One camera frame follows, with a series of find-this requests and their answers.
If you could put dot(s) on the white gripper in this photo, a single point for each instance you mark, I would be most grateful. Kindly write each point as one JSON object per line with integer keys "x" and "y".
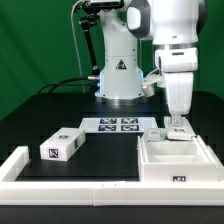
{"x": 177, "y": 67}

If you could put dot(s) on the white door panel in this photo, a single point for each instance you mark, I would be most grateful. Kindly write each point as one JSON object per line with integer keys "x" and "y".
{"x": 183, "y": 131}

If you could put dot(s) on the small white door part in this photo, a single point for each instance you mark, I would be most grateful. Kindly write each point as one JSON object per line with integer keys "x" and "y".
{"x": 152, "y": 134}

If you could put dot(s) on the white cabinet body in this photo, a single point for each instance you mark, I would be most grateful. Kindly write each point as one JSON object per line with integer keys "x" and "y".
{"x": 178, "y": 161}

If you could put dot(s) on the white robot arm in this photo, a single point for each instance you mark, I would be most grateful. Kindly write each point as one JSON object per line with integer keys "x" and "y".
{"x": 173, "y": 27}

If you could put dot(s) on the white closed box part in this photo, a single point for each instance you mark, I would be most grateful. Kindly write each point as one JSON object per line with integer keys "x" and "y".
{"x": 63, "y": 144}

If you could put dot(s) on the white marker base plate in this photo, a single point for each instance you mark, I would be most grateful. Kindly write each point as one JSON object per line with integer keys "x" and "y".
{"x": 117, "y": 125}

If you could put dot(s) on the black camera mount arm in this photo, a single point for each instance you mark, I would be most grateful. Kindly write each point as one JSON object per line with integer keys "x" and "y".
{"x": 91, "y": 19}

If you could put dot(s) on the white U-shaped table frame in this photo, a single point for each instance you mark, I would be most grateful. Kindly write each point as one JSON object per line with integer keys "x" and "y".
{"x": 122, "y": 193}

